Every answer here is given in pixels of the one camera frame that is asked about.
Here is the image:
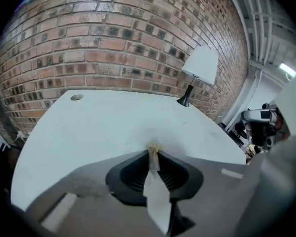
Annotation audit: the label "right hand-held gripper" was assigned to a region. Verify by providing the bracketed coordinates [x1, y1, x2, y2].
[241, 107, 287, 153]

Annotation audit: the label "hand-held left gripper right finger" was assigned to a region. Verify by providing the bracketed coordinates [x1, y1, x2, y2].
[156, 150, 249, 237]

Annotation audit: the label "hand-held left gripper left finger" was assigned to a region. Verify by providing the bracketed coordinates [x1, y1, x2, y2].
[26, 150, 163, 237]

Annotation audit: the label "small white cloth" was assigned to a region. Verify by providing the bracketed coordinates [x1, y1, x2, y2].
[142, 143, 172, 235]

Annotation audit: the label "white rectangular table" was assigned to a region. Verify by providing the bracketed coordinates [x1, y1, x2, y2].
[11, 89, 247, 212]

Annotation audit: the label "fluorescent ceiling light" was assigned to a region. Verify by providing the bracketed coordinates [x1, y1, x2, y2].
[278, 62, 296, 78]

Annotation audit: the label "white shade table lamp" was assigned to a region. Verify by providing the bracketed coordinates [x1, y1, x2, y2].
[177, 46, 219, 108]

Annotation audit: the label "white ceiling pipes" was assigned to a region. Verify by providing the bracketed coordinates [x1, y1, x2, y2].
[245, 0, 296, 66]

